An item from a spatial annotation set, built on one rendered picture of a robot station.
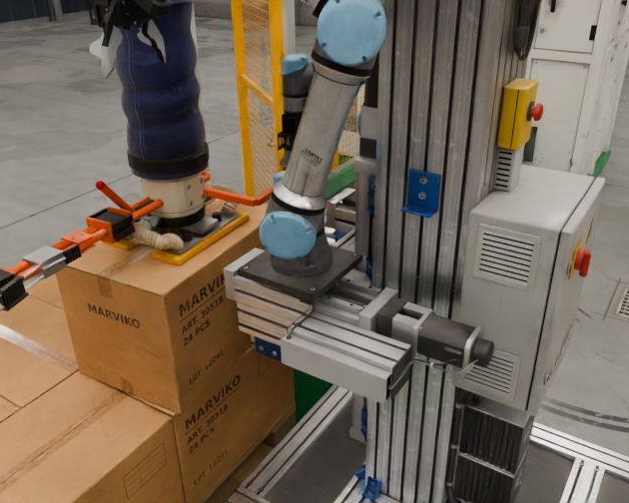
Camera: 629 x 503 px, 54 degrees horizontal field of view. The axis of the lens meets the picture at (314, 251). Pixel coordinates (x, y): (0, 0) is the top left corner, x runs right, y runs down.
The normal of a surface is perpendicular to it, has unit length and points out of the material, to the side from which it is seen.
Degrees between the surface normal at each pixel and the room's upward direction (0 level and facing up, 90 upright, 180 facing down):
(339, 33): 83
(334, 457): 0
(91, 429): 0
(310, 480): 0
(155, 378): 90
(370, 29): 82
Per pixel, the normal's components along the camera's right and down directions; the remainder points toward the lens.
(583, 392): -0.01, -0.88
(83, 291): -0.47, 0.42
